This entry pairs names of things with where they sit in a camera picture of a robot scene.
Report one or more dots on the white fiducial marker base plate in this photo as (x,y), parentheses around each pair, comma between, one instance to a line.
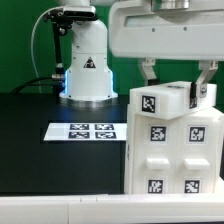
(86,132)

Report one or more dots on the white cabinet top block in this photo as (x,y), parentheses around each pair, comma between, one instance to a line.
(170,100)

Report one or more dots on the black camera on stand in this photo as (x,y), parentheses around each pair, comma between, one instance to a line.
(62,19)

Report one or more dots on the white cabinet door panel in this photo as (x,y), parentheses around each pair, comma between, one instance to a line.
(198,149)
(154,152)

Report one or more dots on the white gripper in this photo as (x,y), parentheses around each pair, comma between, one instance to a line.
(151,29)

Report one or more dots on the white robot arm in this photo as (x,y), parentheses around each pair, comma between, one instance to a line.
(87,80)

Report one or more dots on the white L-shaped obstacle frame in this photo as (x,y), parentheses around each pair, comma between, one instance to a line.
(202,208)

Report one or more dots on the white cabinet body box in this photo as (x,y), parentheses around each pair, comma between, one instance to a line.
(130,143)

